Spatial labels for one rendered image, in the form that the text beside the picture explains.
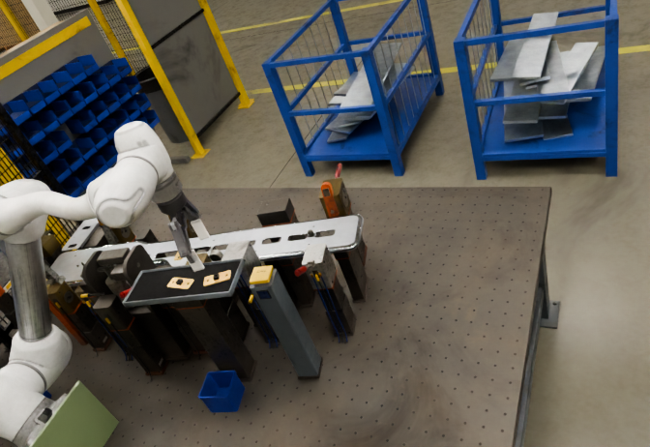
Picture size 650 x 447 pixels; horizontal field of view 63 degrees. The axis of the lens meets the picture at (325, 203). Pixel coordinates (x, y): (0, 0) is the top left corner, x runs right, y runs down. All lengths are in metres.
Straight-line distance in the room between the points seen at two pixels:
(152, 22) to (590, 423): 4.22
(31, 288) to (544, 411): 1.96
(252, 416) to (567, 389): 1.32
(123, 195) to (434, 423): 1.05
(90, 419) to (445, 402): 1.15
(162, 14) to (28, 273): 3.49
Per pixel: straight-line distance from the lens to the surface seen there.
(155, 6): 5.04
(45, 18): 6.80
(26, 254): 1.90
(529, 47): 3.76
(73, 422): 2.01
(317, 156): 3.98
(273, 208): 2.04
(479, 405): 1.68
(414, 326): 1.87
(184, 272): 1.73
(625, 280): 2.92
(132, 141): 1.34
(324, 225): 1.89
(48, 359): 2.10
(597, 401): 2.51
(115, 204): 1.21
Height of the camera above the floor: 2.12
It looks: 34 degrees down
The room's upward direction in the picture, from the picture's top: 21 degrees counter-clockwise
